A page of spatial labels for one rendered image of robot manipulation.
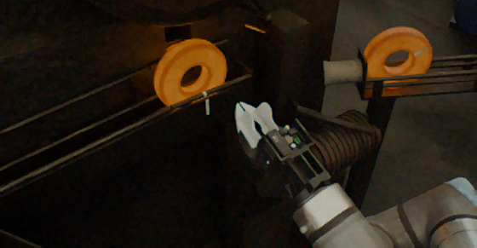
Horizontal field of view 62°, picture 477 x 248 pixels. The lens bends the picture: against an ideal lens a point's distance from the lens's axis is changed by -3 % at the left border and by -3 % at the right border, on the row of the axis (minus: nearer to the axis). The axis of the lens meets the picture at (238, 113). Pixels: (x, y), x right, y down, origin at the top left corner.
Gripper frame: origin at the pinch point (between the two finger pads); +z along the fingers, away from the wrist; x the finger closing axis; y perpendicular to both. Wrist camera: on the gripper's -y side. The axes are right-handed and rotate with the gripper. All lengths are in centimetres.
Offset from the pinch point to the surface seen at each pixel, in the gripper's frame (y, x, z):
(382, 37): 1.1, -39.8, 1.9
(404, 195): -71, -73, -26
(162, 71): -1.9, 7.8, 15.7
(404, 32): 3.6, -42.8, -0.5
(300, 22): 0.7, -24.5, 13.5
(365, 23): -102, -164, 70
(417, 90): -9.1, -47.6, -10.0
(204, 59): -1.7, -1.0, 14.9
